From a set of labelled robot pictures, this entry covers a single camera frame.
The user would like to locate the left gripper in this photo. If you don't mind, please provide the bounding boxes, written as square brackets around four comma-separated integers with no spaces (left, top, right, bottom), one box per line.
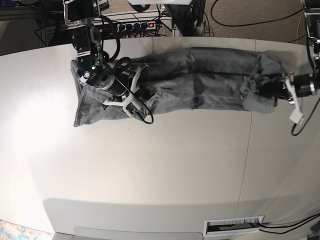
[258,72,320,113]

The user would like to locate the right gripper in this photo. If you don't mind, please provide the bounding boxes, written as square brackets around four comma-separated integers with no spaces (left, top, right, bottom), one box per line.
[77,63,150,117]

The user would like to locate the grey T-shirt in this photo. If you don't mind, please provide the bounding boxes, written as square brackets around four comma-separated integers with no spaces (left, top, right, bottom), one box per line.
[69,46,287,128]

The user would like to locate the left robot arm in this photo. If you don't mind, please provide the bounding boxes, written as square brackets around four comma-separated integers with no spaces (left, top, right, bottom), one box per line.
[258,0,320,126]

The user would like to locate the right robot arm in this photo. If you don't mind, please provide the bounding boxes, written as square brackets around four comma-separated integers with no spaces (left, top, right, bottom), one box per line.
[62,0,145,117]

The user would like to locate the white power strip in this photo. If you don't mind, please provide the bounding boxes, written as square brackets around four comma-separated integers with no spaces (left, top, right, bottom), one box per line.
[98,21,157,36]

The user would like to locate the black monitor stand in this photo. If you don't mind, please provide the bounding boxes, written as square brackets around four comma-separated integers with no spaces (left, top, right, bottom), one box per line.
[164,0,206,37]

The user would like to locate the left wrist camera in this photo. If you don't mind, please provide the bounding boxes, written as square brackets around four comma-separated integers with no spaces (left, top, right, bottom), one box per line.
[289,108,304,125]

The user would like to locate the black cables at table edge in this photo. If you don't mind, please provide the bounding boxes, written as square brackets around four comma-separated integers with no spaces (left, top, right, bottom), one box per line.
[257,213,320,235]

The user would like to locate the table cable grommet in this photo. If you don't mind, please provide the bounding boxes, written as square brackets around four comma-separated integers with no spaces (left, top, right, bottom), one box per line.
[203,215,265,237]

